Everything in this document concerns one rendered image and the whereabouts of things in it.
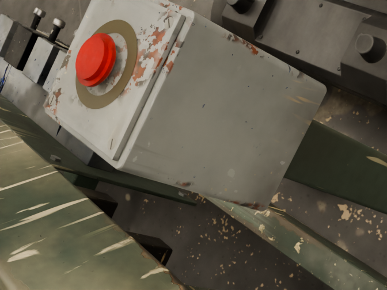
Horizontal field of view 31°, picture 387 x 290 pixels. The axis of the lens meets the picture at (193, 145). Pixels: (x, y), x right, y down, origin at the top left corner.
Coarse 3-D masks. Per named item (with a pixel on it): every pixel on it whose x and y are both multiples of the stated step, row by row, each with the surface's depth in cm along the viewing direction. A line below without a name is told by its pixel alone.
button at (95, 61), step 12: (96, 36) 49; (108, 36) 48; (84, 48) 50; (96, 48) 48; (108, 48) 48; (84, 60) 49; (96, 60) 48; (108, 60) 48; (84, 72) 49; (96, 72) 48; (108, 72) 48; (84, 84) 49; (96, 84) 48
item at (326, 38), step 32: (256, 0) 143; (288, 0) 140; (320, 0) 134; (352, 0) 131; (384, 0) 126; (256, 32) 143; (288, 32) 138; (320, 32) 132; (352, 32) 127; (384, 32) 120; (320, 64) 130; (352, 64) 123; (384, 64) 118; (384, 96) 119
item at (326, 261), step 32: (96, 192) 158; (256, 224) 132; (288, 224) 127; (160, 256) 141; (288, 256) 126; (320, 256) 121; (352, 256) 124; (192, 288) 65; (352, 288) 115; (384, 288) 111
